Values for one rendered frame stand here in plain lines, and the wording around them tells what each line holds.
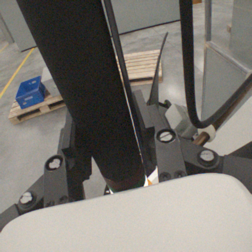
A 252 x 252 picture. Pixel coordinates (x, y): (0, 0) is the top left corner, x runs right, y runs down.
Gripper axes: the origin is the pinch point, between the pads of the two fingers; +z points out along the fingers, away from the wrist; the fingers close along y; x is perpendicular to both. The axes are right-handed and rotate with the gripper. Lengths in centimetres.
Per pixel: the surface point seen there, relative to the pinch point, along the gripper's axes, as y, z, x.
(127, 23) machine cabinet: 54, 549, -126
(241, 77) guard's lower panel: 71, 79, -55
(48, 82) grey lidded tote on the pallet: -107, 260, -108
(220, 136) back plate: 24.6, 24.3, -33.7
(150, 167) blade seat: 3.0, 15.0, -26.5
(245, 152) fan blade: 15.7, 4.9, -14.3
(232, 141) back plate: 25.8, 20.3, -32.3
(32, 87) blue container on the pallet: -158, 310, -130
